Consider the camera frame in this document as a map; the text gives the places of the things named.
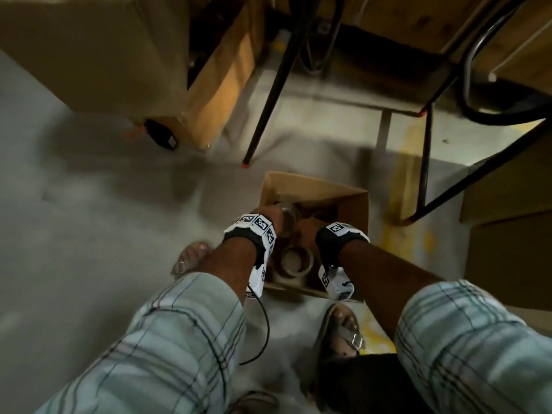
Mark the person's left hand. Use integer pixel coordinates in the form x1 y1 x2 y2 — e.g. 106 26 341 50
251 204 286 237

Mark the person's right hand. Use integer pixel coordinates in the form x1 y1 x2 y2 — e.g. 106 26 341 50
300 213 333 245

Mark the brown tape roll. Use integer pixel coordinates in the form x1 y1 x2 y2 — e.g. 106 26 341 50
275 246 315 279
276 201 305 238

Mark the person's right forearm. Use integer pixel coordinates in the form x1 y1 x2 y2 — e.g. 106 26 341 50
338 240 446 343

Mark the person's left forearm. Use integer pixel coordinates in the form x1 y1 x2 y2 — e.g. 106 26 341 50
195 237 260 294

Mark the small open cardboard box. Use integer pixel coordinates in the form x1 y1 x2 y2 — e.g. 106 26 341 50
257 171 371 303

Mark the clear left sandal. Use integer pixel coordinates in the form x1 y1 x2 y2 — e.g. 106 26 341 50
171 241 211 279

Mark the grey buckled right sandal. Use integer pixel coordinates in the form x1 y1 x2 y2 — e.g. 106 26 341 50
311 302 367 386

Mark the black slanted table leg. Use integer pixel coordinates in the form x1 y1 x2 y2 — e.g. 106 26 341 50
241 0 323 169

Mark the black device with white label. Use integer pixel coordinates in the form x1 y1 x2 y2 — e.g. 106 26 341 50
144 118 180 152

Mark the pale plaid shirt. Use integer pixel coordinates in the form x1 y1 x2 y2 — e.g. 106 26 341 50
34 271 552 414

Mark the flat cardboard box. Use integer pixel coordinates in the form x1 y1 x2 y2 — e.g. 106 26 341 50
465 210 552 313

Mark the large cardboard box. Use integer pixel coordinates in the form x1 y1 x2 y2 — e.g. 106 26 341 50
0 0 269 152

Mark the wooden table top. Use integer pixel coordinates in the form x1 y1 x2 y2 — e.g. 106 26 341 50
272 0 552 84

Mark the white marker left wrist camera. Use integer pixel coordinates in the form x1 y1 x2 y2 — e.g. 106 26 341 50
223 213 277 299

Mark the white marker wrist camera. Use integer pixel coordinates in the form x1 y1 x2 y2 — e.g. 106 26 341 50
314 222 371 302
223 213 277 299

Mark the white marker right wrist camera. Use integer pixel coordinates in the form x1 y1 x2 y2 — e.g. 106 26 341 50
314 222 371 302

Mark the thin black cable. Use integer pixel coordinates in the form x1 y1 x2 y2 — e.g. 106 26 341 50
238 285 271 366

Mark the black metal table frame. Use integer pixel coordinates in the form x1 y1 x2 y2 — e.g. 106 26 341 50
400 0 552 225

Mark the thick black hose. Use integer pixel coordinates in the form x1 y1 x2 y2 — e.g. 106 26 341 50
456 7 552 126

